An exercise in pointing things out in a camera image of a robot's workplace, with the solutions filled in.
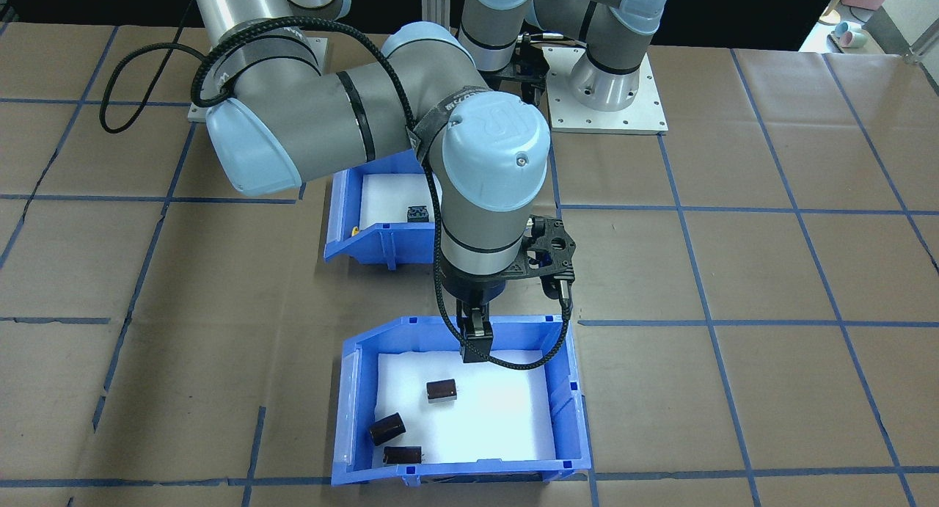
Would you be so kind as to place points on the blue plastic button bin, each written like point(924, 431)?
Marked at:
point(381, 246)

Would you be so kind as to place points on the blue plastic capacitor bin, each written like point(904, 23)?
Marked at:
point(440, 474)

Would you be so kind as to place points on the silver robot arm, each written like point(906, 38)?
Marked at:
point(330, 118)
point(609, 52)

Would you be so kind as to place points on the dark brown cylindrical capacitor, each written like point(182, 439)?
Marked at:
point(386, 429)
point(402, 456)
point(441, 391)

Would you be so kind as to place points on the white foam bin liner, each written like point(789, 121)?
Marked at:
point(381, 195)
point(499, 411)

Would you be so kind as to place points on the pastel cup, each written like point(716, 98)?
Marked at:
point(849, 36)

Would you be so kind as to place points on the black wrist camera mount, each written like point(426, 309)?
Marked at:
point(550, 246)
point(532, 50)

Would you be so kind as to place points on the black green contact block switch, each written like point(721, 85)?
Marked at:
point(418, 215)

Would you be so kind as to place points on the aluminium profile post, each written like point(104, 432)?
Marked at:
point(440, 1)

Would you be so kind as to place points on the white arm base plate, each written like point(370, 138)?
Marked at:
point(645, 118)

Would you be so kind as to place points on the metal frame bar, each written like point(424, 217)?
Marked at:
point(906, 46)

